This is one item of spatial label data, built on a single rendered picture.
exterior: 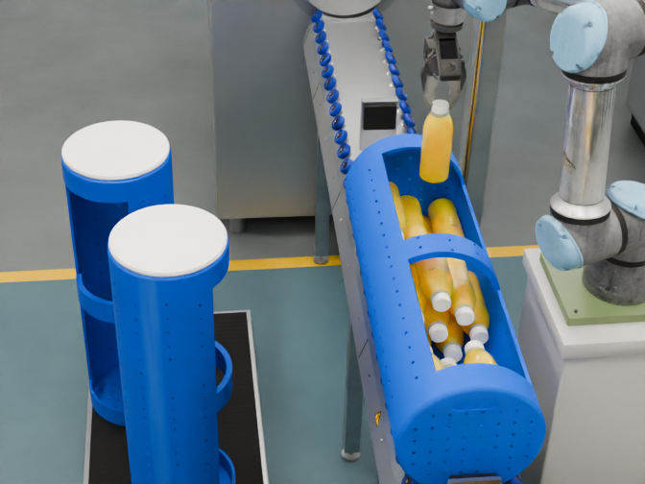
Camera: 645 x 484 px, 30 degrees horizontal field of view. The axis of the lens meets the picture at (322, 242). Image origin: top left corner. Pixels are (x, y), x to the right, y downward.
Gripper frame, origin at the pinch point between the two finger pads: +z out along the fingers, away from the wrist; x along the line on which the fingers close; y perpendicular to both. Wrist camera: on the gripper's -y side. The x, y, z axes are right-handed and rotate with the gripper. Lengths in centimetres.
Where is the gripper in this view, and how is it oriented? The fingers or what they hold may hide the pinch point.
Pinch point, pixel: (440, 106)
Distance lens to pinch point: 273.5
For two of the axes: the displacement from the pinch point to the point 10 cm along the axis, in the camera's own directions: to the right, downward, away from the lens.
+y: -0.9, -5.9, 8.1
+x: -10.0, 0.3, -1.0
